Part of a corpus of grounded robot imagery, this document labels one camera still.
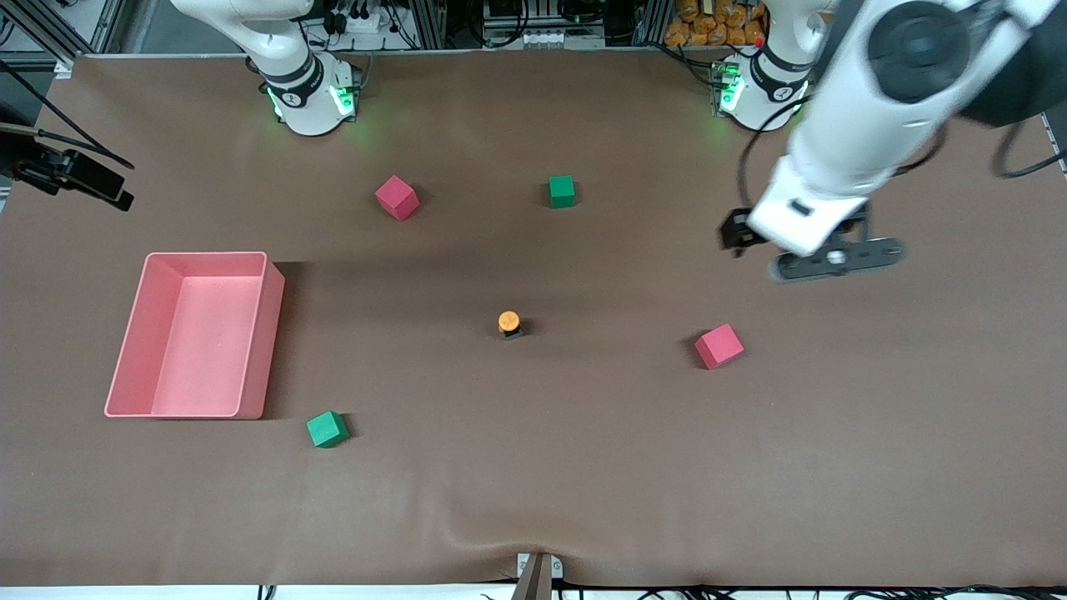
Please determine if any red foam cube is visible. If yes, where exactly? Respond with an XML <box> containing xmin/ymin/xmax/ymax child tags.
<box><xmin>374</xmin><ymin>175</ymin><xmax>420</xmax><ymax>223</ymax></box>
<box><xmin>694</xmin><ymin>323</ymin><xmax>745</xmax><ymax>371</ymax></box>

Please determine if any pink plastic bin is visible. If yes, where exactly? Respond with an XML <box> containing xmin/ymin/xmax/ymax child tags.
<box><xmin>104</xmin><ymin>252</ymin><xmax>286</xmax><ymax>419</ymax></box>

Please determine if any bag of orange items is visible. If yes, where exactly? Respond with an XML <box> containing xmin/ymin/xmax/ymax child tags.
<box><xmin>664</xmin><ymin>0</ymin><xmax>769</xmax><ymax>48</ymax></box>

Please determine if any power strip with black plugs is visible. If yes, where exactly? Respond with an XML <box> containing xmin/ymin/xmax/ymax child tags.
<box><xmin>321</xmin><ymin>0</ymin><xmax>401</xmax><ymax>34</ymax></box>

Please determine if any white power strip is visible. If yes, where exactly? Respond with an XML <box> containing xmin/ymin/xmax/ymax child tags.
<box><xmin>518</xmin><ymin>29</ymin><xmax>605</xmax><ymax>48</ymax></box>

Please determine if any brown table cloth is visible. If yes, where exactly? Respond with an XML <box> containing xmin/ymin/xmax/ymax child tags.
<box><xmin>0</xmin><ymin>46</ymin><xmax>1067</xmax><ymax>588</ymax></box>

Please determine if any aluminium frame profile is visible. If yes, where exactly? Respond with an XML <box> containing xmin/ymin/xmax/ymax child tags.
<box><xmin>17</xmin><ymin>0</ymin><xmax>126</xmax><ymax>78</ymax></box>
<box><xmin>638</xmin><ymin>0</ymin><xmax>672</xmax><ymax>47</ymax></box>
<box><xmin>408</xmin><ymin>0</ymin><xmax>447</xmax><ymax>49</ymax></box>

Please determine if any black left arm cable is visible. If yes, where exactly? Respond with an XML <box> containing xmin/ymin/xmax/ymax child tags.
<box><xmin>738</xmin><ymin>0</ymin><xmax>1067</xmax><ymax>219</ymax></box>

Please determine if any black floor cable bundle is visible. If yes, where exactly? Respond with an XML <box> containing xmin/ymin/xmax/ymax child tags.
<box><xmin>554</xmin><ymin>583</ymin><xmax>1067</xmax><ymax>600</ymax></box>

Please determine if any metal table edge bracket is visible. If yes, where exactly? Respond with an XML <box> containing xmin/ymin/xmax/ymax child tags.
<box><xmin>515</xmin><ymin>552</ymin><xmax>564</xmax><ymax>600</ymax></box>

